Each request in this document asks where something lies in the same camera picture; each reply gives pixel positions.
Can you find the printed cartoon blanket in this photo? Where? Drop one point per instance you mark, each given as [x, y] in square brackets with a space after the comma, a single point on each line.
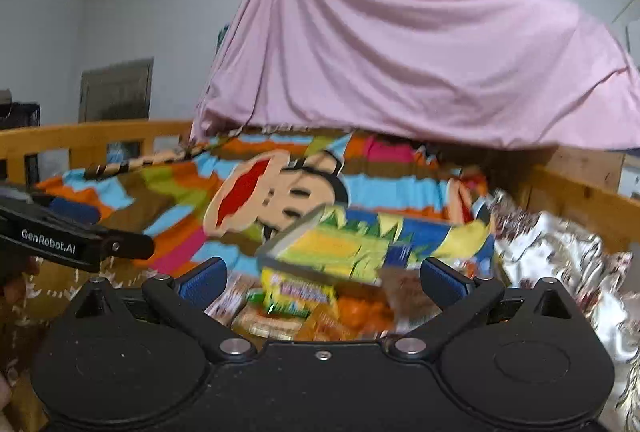
[165, 222]

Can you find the striped pole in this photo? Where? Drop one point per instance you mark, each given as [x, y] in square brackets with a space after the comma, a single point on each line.
[145, 159]

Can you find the orange red snack packet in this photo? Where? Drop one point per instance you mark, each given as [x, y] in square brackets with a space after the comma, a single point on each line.
[365, 314]

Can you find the pink bed sheet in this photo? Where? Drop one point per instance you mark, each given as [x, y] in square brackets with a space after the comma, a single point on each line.
[400, 52]

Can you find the yellow green candy packet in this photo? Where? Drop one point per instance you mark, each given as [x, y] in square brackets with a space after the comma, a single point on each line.
[297, 294]

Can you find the grey wall panel door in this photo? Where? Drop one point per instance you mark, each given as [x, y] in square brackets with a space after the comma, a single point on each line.
[117, 92]

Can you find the grey snack box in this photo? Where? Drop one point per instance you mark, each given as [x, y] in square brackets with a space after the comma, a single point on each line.
[350, 247]

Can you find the dark storage crate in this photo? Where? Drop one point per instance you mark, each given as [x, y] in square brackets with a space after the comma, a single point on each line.
[20, 116]

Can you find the person's left hand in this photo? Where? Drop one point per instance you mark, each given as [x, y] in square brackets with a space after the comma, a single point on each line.
[17, 287]

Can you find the wooden bed frame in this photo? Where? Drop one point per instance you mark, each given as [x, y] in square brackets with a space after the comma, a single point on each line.
[75, 137]

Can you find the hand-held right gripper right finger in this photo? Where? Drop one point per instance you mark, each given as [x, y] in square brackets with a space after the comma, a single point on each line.
[445, 282]

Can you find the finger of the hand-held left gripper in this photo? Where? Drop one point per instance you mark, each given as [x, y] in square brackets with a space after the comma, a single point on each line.
[132, 246]
[75, 213]

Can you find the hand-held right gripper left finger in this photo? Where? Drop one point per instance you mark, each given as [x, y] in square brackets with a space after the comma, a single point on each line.
[202, 284]

